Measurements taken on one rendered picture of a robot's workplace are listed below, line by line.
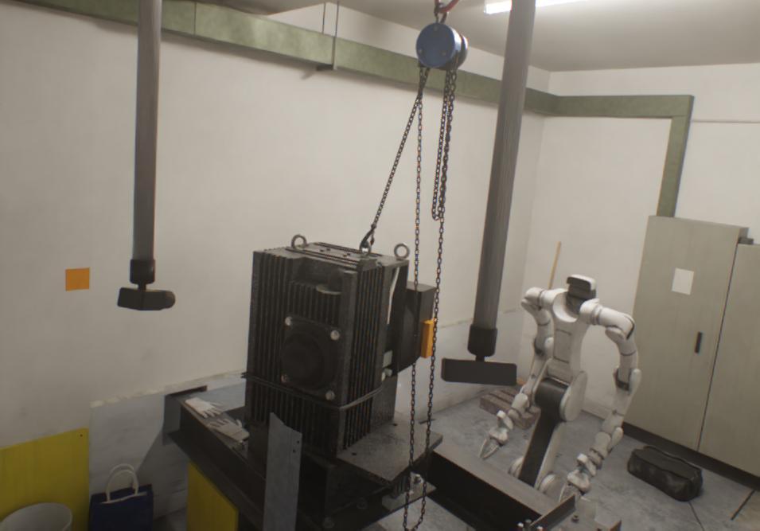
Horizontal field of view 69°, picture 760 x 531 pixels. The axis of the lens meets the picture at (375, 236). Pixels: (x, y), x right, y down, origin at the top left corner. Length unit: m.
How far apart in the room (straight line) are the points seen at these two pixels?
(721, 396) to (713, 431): 0.26
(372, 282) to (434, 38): 0.91
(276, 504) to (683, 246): 3.35
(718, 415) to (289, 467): 3.31
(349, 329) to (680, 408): 3.18
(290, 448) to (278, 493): 0.20
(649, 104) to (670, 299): 1.48
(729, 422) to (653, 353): 0.64
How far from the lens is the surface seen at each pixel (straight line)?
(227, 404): 3.17
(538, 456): 2.92
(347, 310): 2.04
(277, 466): 2.21
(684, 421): 4.79
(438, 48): 2.00
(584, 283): 2.76
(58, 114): 2.76
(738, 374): 4.58
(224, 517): 2.96
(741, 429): 4.68
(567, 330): 2.76
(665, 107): 4.79
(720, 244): 4.48
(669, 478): 4.41
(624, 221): 4.94
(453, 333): 4.63
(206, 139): 3.05
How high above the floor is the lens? 2.05
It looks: 9 degrees down
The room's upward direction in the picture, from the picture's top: 5 degrees clockwise
